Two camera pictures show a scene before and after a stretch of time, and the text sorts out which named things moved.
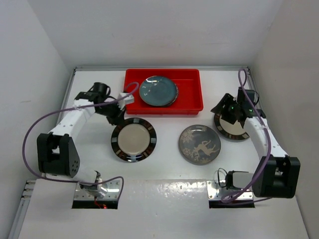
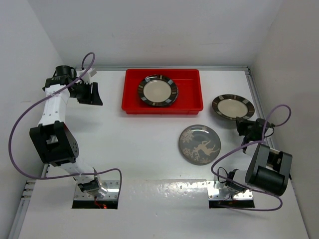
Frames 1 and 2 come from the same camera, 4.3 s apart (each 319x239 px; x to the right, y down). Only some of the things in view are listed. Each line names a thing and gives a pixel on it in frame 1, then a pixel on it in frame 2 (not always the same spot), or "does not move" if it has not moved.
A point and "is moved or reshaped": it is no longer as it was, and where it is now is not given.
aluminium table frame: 135,153 does not move
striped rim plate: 233,131 is moved or reshaped
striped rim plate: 134,140 → 157,90
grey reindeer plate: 199,145 does not move
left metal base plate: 113,192 does not move
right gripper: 227,100 → 241,123
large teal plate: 158,90 does not move
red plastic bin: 189,100 does not move
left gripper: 118,118 → 92,97
